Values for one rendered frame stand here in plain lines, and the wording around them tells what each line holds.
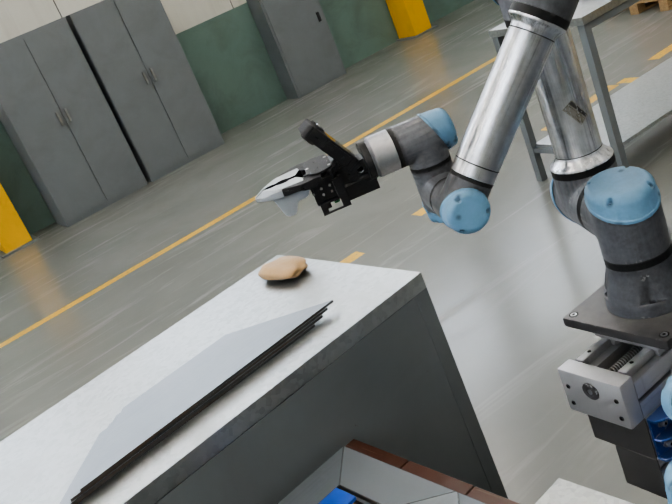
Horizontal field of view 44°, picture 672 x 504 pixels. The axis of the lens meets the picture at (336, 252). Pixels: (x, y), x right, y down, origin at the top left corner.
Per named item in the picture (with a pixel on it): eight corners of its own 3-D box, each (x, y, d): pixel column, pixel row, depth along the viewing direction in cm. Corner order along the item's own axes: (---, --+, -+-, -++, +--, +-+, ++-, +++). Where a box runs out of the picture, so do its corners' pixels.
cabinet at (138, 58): (153, 182, 935) (70, 14, 868) (138, 180, 976) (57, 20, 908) (226, 143, 978) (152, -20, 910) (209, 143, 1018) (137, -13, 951)
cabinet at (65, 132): (69, 227, 891) (-26, 54, 823) (57, 223, 931) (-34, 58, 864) (149, 184, 933) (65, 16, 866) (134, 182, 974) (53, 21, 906)
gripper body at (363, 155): (321, 218, 146) (384, 191, 146) (303, 176, 142) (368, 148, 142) (313, 202, 153) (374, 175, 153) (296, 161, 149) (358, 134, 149)
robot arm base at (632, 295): (639, 269, 159) (626, 223, 155) (712, 280, 146) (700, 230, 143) (589, 310, 152) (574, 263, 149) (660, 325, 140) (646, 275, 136)
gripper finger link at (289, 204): (268, 229, 146) (317, 208, 146) (255, 200, 143) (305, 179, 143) (266, 222, 148) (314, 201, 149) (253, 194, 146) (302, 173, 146)
